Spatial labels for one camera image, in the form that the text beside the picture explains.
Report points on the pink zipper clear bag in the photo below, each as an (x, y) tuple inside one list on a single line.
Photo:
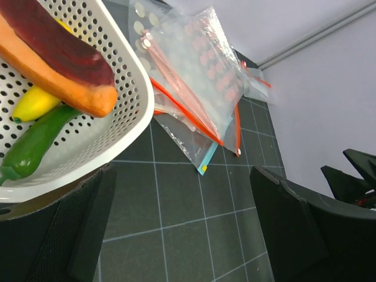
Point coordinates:
[(185, 98)]

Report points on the orange maroon toy steak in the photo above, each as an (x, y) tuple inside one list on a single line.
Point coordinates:
[(43, 51)]

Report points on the black cutting mat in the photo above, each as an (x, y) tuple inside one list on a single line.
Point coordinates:
[(169, 223)]

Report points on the orange zipper clear bag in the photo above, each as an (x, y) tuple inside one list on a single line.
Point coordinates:
[(164, 105)]

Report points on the yellow toy banana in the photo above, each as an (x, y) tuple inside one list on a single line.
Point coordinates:
[(35, 103)]

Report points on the green toy chili pepper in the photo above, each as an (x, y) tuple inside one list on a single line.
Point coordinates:
[(26, 154)]

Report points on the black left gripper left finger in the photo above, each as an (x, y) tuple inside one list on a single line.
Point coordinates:
[(57, 236)]

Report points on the pink dotted zip bag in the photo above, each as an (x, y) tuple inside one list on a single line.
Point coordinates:
[(197, 49)]

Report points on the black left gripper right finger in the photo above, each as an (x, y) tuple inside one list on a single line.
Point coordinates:
[(312, 237)]

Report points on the aluminium frame post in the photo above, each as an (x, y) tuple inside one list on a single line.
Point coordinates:
[(335, 25)]

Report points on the far labelled orange zip bag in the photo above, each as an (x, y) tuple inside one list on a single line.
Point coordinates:
[(256, 87)]

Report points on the white perforated plastic basket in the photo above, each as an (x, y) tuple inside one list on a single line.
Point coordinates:
[(86, 143)]

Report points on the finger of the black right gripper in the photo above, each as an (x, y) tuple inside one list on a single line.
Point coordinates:
[(349, 189)]

